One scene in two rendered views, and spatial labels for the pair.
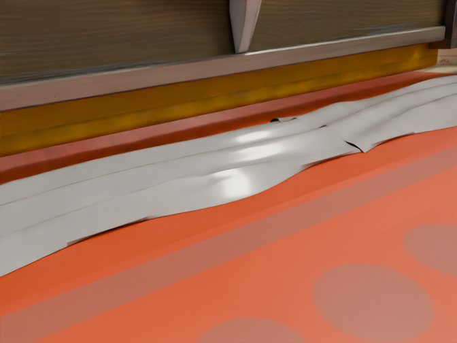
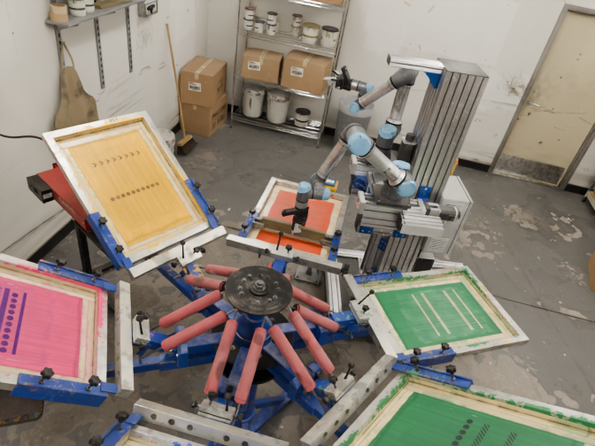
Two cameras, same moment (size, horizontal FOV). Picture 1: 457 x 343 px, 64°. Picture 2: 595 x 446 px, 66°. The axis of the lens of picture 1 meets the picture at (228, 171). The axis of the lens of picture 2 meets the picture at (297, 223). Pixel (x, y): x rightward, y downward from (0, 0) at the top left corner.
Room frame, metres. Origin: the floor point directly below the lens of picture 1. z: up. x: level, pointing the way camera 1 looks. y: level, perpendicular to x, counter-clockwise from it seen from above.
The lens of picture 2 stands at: (2.11, 1.26, 2.74)
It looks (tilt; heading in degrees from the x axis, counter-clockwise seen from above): 36 degrees down; 214
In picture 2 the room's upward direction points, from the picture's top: 11 degrees clockwise
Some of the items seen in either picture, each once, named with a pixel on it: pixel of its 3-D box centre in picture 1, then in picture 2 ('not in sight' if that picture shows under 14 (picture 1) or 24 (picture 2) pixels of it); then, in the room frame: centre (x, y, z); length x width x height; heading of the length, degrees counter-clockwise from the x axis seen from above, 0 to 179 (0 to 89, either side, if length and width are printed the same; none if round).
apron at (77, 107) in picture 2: not in sight; (74, 109); (0.47, -2.09, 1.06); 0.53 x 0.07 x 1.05; 27
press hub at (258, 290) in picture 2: not in sight; (246, 375); (0.99, 0.38, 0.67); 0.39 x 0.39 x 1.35
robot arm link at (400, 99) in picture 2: not in sight; (399, 102); (-0.79, -0.02, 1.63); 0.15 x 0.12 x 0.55; 14
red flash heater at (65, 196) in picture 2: not in sight; (96, 188); (0.93, -1.04, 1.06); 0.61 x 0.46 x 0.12; 87
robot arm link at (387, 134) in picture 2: not in sight; (386, 135); (-0.67, 0.02, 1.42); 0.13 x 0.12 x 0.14; 14
